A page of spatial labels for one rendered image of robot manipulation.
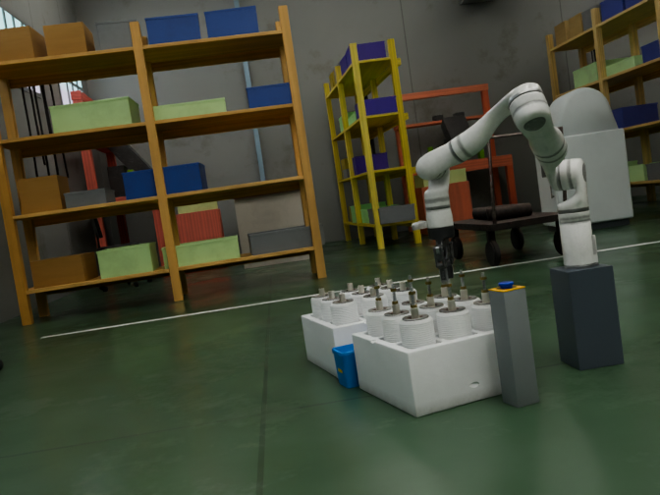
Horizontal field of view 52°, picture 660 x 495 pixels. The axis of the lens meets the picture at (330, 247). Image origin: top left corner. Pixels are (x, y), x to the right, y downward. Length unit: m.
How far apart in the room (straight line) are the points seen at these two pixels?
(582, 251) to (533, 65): 8.97
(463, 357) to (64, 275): 4.23
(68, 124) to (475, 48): 6.76
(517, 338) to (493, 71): 9.13
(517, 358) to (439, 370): 0.21
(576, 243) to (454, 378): 0.57
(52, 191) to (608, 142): 4.78
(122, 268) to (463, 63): 6.70
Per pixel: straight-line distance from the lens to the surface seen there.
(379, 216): 7.52
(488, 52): 10.88
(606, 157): 6.73
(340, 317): 2.39
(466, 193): 8.89
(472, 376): 1.97
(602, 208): 6.71
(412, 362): 1.87
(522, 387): 1.91
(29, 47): 5.90
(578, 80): 10.19
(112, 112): 5.67
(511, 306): 1.85
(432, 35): 10.71
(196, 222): 8.17
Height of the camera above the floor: 0.61
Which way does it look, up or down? 4 degrees down
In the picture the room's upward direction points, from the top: 8 degrees counter-clockwise
